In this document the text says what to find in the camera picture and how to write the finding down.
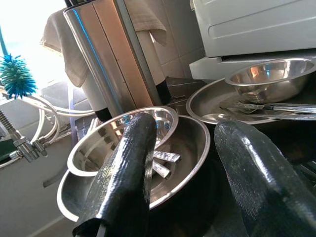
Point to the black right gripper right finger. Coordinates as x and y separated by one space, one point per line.
261 187

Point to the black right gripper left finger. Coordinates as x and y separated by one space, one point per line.
123 187

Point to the stainless steel bowl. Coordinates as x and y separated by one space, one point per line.
271 84
98 138

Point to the large stainless steel plate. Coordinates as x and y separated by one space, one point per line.
205 106
187 153

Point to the steel table knife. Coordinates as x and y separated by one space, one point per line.
291 107

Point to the stainless steel sink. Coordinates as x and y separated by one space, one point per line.
24 197

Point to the chrome gooseneck faucet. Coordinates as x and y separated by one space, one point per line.
23 148

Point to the dark green sponge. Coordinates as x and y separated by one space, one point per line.
5 150

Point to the stainless steel knife block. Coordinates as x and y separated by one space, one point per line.
103 61

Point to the beige cloth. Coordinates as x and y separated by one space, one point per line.
66 49

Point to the teal bottle brush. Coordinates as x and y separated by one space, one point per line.
17 76

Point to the white countertop appliance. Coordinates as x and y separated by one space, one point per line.
247 29

